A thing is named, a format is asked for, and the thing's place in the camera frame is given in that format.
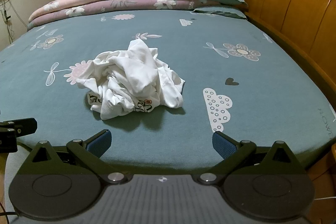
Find white printed long-sleeve shirt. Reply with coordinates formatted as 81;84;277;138
76;39;185;120

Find teal floral bed sheet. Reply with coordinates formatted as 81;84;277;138
1;10;335;170

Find lower teal pillow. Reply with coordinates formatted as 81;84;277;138
193;6;247;19

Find wooden headboard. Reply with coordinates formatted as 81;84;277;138
245;0;335;106

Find purple floral folded quilt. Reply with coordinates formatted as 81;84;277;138
27;0;219;30

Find wall cables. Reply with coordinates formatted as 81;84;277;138
0;0;27;44

